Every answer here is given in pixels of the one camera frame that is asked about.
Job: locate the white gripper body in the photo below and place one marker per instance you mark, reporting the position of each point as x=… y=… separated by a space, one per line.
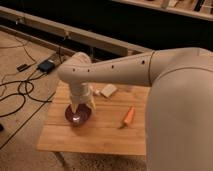
x=81 y=94

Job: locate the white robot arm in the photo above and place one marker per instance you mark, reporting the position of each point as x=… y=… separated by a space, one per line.
x=179 y=110

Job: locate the dark purple ceramic bowl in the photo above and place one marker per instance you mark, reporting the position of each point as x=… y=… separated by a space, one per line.
x=79 y=117

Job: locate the white plastic bottle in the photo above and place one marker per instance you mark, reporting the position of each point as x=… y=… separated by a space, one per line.
x=95 y=92

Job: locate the beige rectangular block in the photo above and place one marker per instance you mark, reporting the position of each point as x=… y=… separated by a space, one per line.
x=108 y=90

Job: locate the black power adapter box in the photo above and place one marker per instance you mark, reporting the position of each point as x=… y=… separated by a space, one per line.
x=46 y=66

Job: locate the wooden slatted table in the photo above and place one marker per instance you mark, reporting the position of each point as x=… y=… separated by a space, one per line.
x=101 y=134

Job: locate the orange toy carrot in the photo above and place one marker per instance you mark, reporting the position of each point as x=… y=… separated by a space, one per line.
x=128 y=117

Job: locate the small black device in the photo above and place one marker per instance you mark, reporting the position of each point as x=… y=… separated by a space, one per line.
x=22 y=67

